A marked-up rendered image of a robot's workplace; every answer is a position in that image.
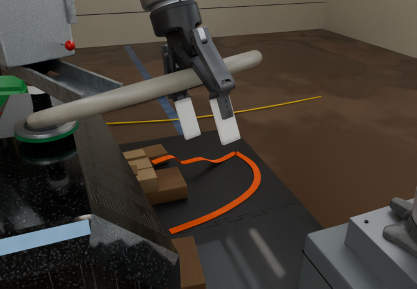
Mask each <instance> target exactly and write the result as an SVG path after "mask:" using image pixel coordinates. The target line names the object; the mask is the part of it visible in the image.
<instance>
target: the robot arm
mask: <svg viewBox="0 0 417 289"><path fill-rule="evenodd" d="M140 3H141V6H142V8H143V10H144V11H149V12H151V13H150V20H151V24H152V26H153V30H154V33H155V35H156V36H157V37H166V39H167V43H168V44H167V45H162V46H160V50H161V54H162V57H163V64H164V74H165V75H166V74H170V73H174V72H176V71H180V70H183V69H187V68H192V69H193V70H194V71H195V73H196V74H197V75H198V77H199V79H200V80H201V81H202V83H203V84H204V86H205V87H206V88H207V90H208V91H209V93H210V94H209V97H208V99H209V101H210V105H211V108H212V112H213V116H214V119H215V123H216V126H217V130H218V134H219V137H220V141H221V143H222V145H226V144H228V143H231V142H233V141H236V140H238V139H240V138H241V137H240V133H239V130H238V126H237V123H236V119H235V115H234V112H233V107H232V105H231V100H230V96H229V94H230V91H231V90H232V89H234V88H235V87H236V83H235V81H234V79H233V78H232V76H231V74H230V72H229V70H228V68H227V67H226V65H225V63H224V61H223V60H222V57H221V56H220V54H219V52H218V50H217V49H216V47H215V45H214V43H213V41H212V38H211V36H210V32H209V29H208V28H207V27H202V28H198V29H195V28H197V27H198V26H200V25H201V24H202V19H201V16H200V12H199V8H198V5H197V2H195V1H194V0H140ZM225 81H226V82H225ZM168 99H172V100H173V102H174V104H175V107H176V110H177V114H178V117H179V121H180V123H181V127H182V131H183V134H184V138H185V140H188V139H191V138H193V137H196V136H199V135H200V134H201V133H200V129H199V125H198V123H197V119H196V116H195V112H194V108H193V105H192V101H191V98H190V95H189V94H188V93H187V89H185V90H183V91H179V92H175V93H172V94H168ZM389 206H390V208H391V209H392V210H393V211H394V212H395V213H396V214H398V215H399V216H400V217H401V218H402V219H403V220H401V221H399V222H398V223H395V224H393V225H388V226H386V227H384V229H383V236H384V237H385V238H386V239H388V240H390V241H392V242H394V243H396V244H398V245H399V246H401V247H402V248H404V249H405V250H407V251H408V252H409V253H411V254H412V255H414V256H415V257H416V258H417V188H416V193H415V199H414V203H411V202H408V201H406V200H403V199H401V198H398V197H395V198H393V199H392V201H391V202H390V205H389Z"/></svg>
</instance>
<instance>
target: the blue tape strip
mask: <svg viewBox="0 0 417 289"><path fill-rule="evenodd" d="M90 233H91V232H90V227H89V220H83V221H78V222H75V223H70V224H67V225H61V226H56V227H53V228H48V229H43V230H40V231H34V232H31V233H26V234H21V235H18V236H13V237H9V238H4V239H0V256H2V255H5V254H10V253H13V252H18V251H23V250H26V249H31V248H34V247H39V246H43V245H46V244H51V243H54V242H59V241H64V240H67V239H72V238H76V237H80V236H85V235H88V234H90Z"/></svg>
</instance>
